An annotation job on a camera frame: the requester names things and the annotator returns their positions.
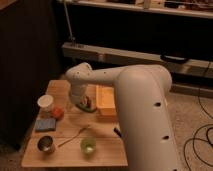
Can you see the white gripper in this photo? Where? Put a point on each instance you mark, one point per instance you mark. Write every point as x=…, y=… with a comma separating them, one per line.
x=77, y=93

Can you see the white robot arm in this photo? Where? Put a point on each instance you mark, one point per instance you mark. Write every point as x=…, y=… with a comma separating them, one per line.
x=140, y=101

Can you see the white paper cup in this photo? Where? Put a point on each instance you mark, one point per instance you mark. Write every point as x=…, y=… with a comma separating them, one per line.
x=45, y=102

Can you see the green plastic cup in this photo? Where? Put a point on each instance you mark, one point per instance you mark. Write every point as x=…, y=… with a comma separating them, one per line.
x=88, y=145

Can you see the metal cup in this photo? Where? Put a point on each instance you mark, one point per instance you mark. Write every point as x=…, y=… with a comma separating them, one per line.
x=46, y=144

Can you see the yellow wooden tray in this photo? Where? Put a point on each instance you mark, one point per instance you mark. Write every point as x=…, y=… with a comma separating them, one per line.
x=105, y=101

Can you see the orange round object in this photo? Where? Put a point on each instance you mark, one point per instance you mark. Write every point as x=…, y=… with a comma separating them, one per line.
x=57, y=113

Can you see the blue sponge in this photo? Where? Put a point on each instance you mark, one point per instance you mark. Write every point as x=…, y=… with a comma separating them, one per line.
x=43, y=125

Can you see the wooden spoon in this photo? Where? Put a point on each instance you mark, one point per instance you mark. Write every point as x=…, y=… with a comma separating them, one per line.
x=75, y=136

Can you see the metal vertical pole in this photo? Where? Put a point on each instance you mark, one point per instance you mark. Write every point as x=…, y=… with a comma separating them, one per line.
x=71, y=36

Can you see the wooden shelf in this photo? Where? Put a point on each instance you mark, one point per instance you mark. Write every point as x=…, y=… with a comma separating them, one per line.
x=128, y=7

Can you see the grey metal rail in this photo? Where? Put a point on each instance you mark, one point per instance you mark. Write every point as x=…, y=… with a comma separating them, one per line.
x=125, y=57

